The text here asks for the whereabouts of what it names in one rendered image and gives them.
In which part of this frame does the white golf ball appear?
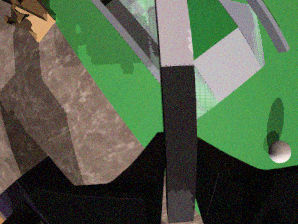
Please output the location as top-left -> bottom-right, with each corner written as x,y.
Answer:
267,140 -> 291,163

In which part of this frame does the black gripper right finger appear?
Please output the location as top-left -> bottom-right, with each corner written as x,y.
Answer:
196,137 -> 298,224

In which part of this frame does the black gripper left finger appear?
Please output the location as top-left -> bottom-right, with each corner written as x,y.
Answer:
29,132 -> 165,224

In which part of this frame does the green flat mat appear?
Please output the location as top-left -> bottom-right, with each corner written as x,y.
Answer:
43,0 -> 298,171

